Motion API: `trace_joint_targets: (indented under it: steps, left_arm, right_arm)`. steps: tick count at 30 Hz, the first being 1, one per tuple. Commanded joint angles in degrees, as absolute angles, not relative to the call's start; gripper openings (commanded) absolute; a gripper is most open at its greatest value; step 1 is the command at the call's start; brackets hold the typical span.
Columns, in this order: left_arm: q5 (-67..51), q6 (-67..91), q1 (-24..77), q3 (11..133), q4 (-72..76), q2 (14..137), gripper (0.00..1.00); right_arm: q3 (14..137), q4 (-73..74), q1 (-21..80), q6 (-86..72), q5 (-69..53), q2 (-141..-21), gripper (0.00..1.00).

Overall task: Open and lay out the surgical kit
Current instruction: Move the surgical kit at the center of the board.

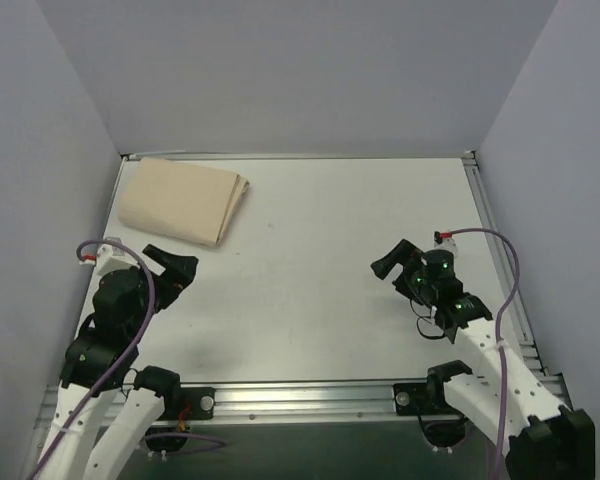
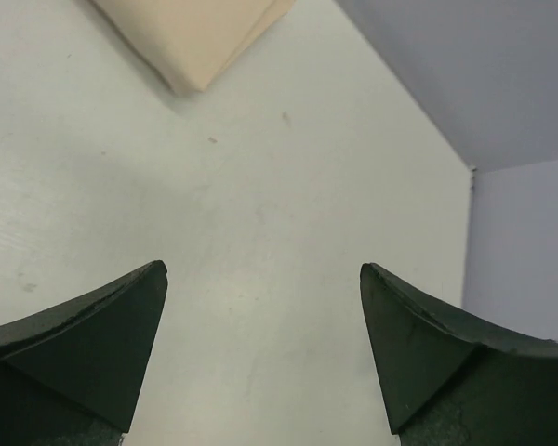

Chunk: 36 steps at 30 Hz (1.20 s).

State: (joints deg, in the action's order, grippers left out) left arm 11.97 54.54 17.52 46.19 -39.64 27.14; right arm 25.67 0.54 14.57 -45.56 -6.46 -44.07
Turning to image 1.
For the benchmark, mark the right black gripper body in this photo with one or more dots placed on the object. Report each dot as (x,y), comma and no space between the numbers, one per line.
(406,270)

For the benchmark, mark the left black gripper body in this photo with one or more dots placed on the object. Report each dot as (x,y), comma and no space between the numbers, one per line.
(165,280)

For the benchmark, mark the beige cloth wrap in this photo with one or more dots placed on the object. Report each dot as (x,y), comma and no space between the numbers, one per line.
(188,202)

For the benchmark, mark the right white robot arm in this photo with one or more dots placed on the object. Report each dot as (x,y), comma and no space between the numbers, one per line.
(536,435)

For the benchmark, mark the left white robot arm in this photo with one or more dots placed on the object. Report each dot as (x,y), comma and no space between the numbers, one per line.
(133,287)

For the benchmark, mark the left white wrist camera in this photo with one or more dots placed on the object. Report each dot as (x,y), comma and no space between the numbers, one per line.
(110,257)

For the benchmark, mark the aluminium right side rail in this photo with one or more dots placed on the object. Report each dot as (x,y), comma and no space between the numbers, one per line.
(515,321)

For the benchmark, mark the aluminium rail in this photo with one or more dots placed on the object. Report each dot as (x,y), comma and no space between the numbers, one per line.
(305,400)
(515,321)

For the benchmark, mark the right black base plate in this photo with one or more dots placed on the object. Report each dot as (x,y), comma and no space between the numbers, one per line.
(412,399)

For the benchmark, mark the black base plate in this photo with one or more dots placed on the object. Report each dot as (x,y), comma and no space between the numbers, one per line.
(200,402)
(412,399)

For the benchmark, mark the aluminium front rail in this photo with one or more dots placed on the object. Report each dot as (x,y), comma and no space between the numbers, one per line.
(305,400)

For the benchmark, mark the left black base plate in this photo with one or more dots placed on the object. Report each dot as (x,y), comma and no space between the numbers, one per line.
(200,402)

